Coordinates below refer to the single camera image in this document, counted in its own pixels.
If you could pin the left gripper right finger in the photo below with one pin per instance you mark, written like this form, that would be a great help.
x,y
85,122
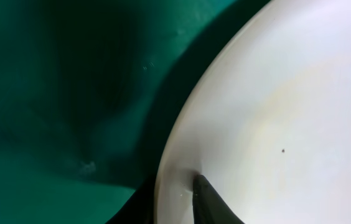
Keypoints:
x,y
208,206

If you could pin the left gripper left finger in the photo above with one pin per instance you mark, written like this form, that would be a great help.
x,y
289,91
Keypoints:
x,y
139,209

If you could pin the white plate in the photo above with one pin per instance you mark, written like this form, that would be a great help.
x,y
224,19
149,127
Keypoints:
x,y
269,122

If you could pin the teal plastic tray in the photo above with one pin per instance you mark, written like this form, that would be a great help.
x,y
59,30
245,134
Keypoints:
x,y
89,93

